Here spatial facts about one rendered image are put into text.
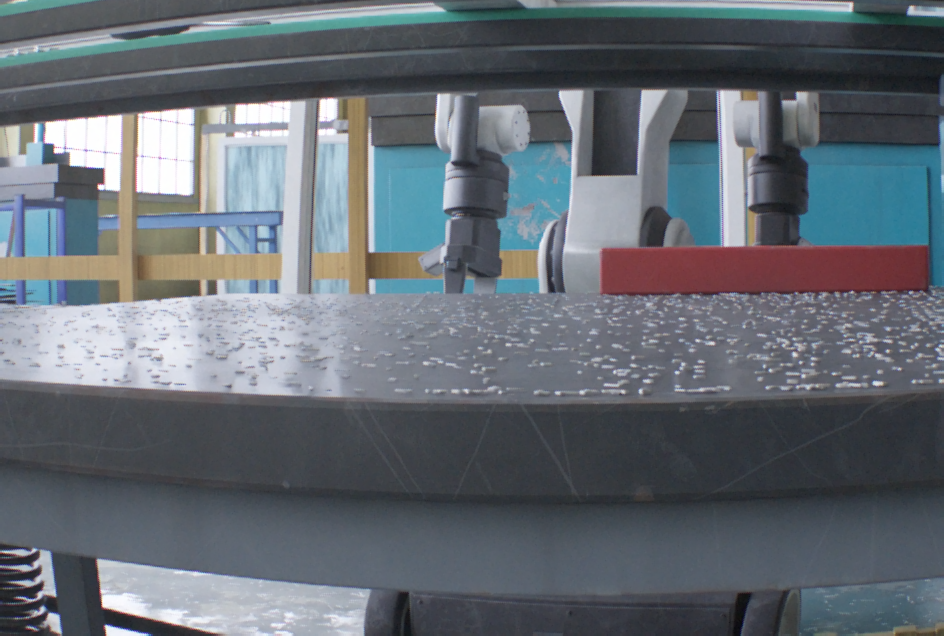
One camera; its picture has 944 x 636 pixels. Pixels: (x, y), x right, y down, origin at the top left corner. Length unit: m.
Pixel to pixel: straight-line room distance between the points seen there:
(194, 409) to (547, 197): 4.99
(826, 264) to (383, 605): 0.99
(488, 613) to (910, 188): 3.56
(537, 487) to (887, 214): 4.94
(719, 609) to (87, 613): 0.97
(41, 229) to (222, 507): 9.48
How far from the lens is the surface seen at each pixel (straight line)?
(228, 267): 4.33
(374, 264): 4.20
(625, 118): 2.17
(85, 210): 10.33
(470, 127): 2.22
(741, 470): 0.44
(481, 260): 2.20
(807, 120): 2.11
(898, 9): 1.51
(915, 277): 1.31
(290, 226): 4.04
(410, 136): 5.53
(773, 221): 2.08
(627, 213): 2.08
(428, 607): 2.09
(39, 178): 9.92
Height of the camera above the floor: 0.63
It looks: level
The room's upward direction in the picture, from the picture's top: 1 degrees counter-clockwise
